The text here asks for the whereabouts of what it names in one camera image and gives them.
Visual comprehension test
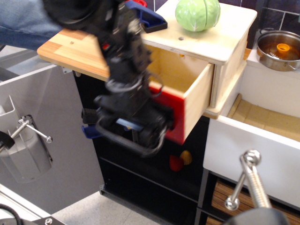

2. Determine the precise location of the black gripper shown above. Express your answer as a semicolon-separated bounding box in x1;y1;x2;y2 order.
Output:
94;81;174;149

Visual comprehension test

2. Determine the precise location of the black metal drawer handle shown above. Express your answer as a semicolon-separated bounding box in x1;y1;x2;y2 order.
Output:
96;118;169;158

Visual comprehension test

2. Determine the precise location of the red front wooden drawer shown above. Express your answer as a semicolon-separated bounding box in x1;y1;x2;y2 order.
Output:
148;46;214;144

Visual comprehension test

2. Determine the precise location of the grey open cabinet door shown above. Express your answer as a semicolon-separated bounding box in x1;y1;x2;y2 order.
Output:
0;66;102;214

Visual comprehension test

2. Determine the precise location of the light plywood box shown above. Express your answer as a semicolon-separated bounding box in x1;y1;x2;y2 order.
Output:
142;0;257;108

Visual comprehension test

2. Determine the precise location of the red toy strawberry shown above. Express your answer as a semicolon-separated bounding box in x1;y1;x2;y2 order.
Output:
169;155;184;172

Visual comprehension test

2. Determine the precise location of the yellow toy fruit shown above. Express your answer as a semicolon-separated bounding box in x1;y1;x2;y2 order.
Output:
180;150;193;165

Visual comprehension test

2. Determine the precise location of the black shelf cabinet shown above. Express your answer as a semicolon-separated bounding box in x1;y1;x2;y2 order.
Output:
74;72;210;225

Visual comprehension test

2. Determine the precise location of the white plastic door bin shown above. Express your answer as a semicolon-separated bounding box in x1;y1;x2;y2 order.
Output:
0;96;53;183

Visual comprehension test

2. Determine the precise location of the silver clamp screw left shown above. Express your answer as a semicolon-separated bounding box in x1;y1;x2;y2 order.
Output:
0;118;53;155

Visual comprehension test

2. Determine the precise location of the silver clamp screw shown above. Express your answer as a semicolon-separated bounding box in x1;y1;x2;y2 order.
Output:
224;149;291;225
0;118;53;155

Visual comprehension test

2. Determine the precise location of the blue Irwin bar clamp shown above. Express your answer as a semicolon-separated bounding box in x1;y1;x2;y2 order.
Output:
81;0;168;147

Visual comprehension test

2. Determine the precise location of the silver clamp screw right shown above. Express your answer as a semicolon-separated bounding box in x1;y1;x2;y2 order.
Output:
224;149;291;225

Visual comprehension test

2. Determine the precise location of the red lidded clear jar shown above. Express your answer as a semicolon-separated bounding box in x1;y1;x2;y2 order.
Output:
135;0;148;8

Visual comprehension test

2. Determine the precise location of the green toy cabbage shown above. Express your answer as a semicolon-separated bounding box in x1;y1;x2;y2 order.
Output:
175;0;221;32

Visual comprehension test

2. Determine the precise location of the white toy sink unit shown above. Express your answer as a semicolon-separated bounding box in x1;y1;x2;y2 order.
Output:
203;50;300;209

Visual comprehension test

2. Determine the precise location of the blue jeans leg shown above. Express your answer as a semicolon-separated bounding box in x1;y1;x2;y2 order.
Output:
0;0;62;51

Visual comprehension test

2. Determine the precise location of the stainless steel pot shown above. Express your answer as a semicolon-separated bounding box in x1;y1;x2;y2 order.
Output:
256;28;300;73

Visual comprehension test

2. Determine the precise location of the orange toy in pot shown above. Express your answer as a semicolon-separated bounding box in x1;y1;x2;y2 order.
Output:
277;43;290;54

